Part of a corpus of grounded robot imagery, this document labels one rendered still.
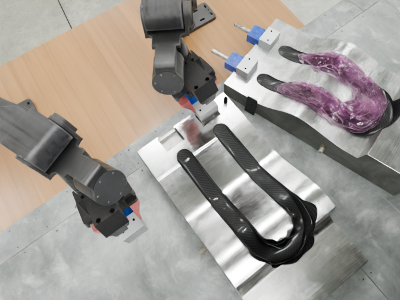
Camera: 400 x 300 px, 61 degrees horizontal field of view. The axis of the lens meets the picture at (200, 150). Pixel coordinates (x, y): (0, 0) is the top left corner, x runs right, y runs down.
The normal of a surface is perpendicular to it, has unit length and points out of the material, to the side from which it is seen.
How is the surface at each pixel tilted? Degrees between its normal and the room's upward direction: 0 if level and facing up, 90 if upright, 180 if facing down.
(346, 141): 5
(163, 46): 13
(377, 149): 0
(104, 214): 28
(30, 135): 7
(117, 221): 61
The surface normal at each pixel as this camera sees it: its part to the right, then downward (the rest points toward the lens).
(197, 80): -0.36, -0.52
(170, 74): 0.01, 0.83
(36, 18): -0.06, -0.36
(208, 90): 0.48, 0.61
